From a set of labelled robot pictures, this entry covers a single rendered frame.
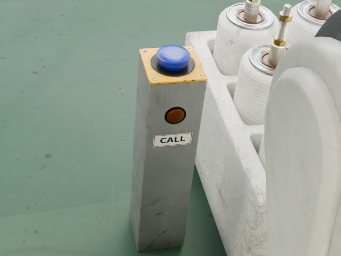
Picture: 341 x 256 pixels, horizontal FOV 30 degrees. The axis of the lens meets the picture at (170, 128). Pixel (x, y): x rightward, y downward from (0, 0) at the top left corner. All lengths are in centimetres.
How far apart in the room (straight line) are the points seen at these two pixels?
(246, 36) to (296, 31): 10
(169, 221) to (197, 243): 8
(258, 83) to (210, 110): 11
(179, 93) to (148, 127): 6
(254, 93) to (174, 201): 19
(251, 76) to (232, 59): 11
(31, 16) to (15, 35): 8
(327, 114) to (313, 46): 4
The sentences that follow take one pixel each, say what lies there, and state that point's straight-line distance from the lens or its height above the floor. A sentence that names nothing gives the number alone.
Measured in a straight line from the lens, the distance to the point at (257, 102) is 90.
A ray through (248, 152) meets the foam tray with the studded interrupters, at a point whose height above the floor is 18.
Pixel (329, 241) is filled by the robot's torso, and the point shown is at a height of 51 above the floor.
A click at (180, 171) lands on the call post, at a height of 16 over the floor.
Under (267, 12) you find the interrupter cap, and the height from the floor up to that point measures 25.
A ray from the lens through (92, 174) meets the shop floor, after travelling 106.
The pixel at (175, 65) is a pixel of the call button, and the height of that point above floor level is 33.
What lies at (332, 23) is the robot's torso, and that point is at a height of 58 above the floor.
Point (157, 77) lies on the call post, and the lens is 74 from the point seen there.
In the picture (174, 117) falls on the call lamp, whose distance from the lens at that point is 77.
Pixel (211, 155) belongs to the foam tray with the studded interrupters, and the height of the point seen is 9.
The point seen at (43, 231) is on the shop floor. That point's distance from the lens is 99.
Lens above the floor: 76
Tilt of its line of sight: 41 degrees down
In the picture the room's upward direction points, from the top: 6 degrees clockwise
